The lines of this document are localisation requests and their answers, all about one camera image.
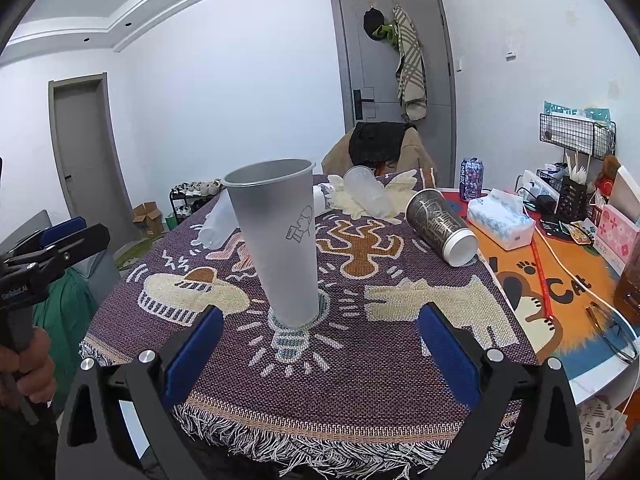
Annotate orange cartoon desk mat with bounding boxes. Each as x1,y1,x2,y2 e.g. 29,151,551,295
440,187,636,381

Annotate blue white tissue pack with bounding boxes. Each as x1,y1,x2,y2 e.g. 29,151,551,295
466,188,536,251

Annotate black wire basket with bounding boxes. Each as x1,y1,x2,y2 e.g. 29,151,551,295
539,112,616,161

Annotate cardboard box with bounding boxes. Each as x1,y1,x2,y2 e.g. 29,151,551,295
132,201,166,238

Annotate printed woven blanket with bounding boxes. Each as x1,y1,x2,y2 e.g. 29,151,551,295
80,167,538,466

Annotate white cable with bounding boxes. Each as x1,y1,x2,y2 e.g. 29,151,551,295
522,200,640,411

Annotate dark patterned paper cup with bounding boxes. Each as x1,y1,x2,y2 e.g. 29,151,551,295
405,188,479,267

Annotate grey door with lock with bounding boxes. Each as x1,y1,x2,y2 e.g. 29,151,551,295
329,0,457,136

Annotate black mesh holder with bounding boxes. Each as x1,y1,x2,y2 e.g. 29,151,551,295
557,175,588,223

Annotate brown jar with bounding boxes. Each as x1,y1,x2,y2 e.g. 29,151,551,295
614,255,640,326

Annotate white power strip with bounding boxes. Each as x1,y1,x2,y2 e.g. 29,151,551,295
520,170,561,201

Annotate plain grey door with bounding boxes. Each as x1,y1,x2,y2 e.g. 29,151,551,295
48,73,138,233

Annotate green cloth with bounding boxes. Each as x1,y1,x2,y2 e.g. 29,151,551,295
32,267,86,411

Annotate black garment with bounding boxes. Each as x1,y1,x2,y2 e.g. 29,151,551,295
348,121,408,167

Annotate white plastic utensils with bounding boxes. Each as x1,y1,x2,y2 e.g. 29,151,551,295
565,152,591,183

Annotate thin-framed glasses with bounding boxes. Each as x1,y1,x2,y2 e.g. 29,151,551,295
585,302,638,363

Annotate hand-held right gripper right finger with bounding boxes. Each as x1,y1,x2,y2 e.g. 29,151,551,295
417,302,587,480

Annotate plaid scarf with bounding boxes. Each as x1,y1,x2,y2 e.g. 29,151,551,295
392,5,428,122

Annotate pink flowered box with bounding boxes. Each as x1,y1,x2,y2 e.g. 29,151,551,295
595,204,640,271

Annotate person's left hand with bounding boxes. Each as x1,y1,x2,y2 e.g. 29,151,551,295
0,327,57,411

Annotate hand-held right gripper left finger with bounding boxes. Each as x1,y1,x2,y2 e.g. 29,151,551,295
56,305,225,480

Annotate red strip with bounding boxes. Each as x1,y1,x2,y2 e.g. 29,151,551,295
530,237,553,323

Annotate tall grey frosted cup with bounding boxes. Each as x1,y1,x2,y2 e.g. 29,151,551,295
222,159,321,328

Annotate purple soda can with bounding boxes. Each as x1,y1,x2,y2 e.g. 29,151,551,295
460,157,486,201

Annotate black hat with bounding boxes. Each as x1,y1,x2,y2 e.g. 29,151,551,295
363,8,386,40

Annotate clear plastic cup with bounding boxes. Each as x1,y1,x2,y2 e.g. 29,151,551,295
342,165,394,219
191,192,243,251

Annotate teal packet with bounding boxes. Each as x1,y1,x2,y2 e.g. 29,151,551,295
544,101,612,123

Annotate white patterned tablecloth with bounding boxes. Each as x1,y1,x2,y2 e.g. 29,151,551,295
575,395,631,480

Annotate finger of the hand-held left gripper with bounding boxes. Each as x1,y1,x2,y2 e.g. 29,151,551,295
30,224,111,273
0,217,87,261

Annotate black shoe rack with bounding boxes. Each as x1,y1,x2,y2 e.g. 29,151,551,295
170,180,223,226

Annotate green plush item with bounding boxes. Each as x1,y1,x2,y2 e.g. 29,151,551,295
376,24,401,51

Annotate brown teddy bear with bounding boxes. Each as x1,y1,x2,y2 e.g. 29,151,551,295
595,154,621,196

